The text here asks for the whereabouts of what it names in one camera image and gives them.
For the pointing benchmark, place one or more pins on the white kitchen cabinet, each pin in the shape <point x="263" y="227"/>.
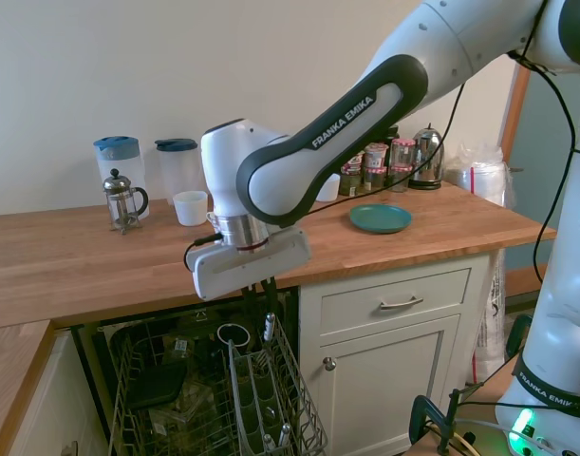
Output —
<point x="394" y="342"/>

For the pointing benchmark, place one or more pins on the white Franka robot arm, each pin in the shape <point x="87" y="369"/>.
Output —
<point x="346" y="123"/>

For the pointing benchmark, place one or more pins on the jar with green contents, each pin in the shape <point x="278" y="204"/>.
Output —
<point x="350" y="185"/>

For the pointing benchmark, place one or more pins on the silver cabinet knob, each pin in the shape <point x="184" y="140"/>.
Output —
<point x="329" y="364"/>

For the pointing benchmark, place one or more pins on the teal plate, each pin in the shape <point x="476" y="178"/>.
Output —
<point x="382" y="219"/>

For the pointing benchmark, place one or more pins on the pitcher with light blue lid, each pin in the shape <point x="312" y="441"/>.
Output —
<point x="116" y="154"/>

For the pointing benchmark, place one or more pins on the open dishwasher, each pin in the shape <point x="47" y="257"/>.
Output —
<point x="95" y="351"/>

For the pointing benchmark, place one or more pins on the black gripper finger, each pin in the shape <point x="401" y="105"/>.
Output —
<point x="249" y="292"/>
<point x="269" y="294"/>

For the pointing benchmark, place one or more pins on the pitcher with dark blue lid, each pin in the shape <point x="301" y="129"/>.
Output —
<point x="178" y="166"/>

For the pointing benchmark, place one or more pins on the black mug with white rim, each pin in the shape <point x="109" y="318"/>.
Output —
<point x="233" y="335"/>

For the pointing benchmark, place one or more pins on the silver metal fork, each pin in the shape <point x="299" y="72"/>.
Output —
<point x="269" y="328"/>

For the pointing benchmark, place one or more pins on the glass French press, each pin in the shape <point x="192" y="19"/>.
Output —
<point x="123" y="199"/>

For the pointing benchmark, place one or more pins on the grey cutlery basket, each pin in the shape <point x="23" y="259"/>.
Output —
<point x="251" y="394"/>

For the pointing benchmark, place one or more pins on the jar with red checkered lid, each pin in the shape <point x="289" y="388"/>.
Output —
<point x="403" y="152"/>
<point x="400" y="178"/>
<point x="375" y="179"/>

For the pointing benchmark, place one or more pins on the black square container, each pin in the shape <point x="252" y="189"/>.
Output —
<point x="156" y="385"/>

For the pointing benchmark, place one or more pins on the wide white mug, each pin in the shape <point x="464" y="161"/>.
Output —
<point x="190" y="209"/>

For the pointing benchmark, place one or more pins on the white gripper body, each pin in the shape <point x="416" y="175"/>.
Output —
<point x="251" y="271"/>

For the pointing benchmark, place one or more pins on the clear plastic bag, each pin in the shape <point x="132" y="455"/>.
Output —
<point x="491" y="328"/>

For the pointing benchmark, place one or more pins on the bagged stack of plastic cups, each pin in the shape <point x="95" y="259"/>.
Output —
<point x="484" y="176"/>

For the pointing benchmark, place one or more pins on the green clamp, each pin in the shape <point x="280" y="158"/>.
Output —
<point x="424" y="413"/>
<point x="517" y="332"/>

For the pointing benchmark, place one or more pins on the steel electric kettle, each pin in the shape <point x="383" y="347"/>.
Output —
<point x="429" y="152"/>

